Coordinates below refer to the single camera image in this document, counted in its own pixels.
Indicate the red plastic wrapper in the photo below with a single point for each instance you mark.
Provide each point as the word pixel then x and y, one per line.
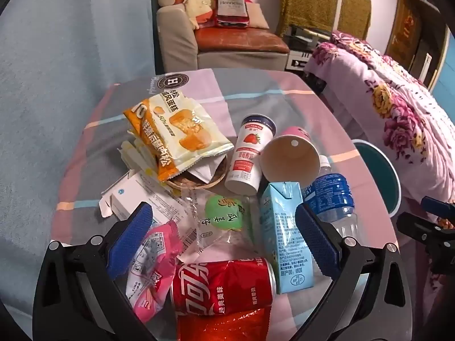
pixel 227 328

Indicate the clear water bottle blue label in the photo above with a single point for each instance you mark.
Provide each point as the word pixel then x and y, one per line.
pixel 330 195

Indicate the round woven basket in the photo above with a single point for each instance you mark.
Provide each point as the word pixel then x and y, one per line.
pixel 213 180

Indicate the yellow plush pillow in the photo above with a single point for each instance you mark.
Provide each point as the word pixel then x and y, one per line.
pixel 199 5

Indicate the clear plastic bag green label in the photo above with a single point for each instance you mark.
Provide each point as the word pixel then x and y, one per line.
pixel 224 213

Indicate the stack of yellow white wrappers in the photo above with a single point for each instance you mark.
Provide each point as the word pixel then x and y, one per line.
pixel 138 156

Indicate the pink paper cup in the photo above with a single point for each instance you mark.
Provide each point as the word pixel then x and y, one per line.
pixel 288 163

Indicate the black electronic device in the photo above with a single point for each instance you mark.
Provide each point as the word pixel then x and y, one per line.
pixel 302 37

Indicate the orange white snack packet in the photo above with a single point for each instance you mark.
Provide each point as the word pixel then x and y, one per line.
pixel 177 128

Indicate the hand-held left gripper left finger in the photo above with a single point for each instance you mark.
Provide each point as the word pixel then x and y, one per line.
pixel 131 238

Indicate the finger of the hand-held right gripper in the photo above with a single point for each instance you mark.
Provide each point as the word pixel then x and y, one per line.
pixel 423 232
pixel 439 206

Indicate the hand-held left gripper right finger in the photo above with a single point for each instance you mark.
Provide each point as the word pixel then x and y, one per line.
pixel 316 245

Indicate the beige sofa with orange cushion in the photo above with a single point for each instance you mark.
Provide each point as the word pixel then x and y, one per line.
pixel 176 28

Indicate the red gift bag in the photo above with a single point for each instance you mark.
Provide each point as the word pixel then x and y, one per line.
pixel 231 14

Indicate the pink snack wrapper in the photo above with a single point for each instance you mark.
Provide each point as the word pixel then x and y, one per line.
pixel 153 266

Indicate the pale pink pillow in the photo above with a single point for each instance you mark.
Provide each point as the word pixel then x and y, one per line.
pixel 257 16

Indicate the light blue milk carton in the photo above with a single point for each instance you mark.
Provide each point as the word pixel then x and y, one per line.
pixel 284 227

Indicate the white strawberry yogurt bottle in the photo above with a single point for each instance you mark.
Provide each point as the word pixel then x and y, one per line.
pixel 248 156

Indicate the white cardboard box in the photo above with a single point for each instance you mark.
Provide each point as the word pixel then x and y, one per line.
pixel 131 193

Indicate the red soda can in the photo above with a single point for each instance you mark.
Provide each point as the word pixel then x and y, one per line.
pixel 220 287

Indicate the golden yellow hanging cloth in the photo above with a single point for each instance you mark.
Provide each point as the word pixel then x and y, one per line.
pixel 355 10
pixel 305 0

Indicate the white folded paper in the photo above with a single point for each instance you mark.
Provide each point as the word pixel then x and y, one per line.
pixel 204 170

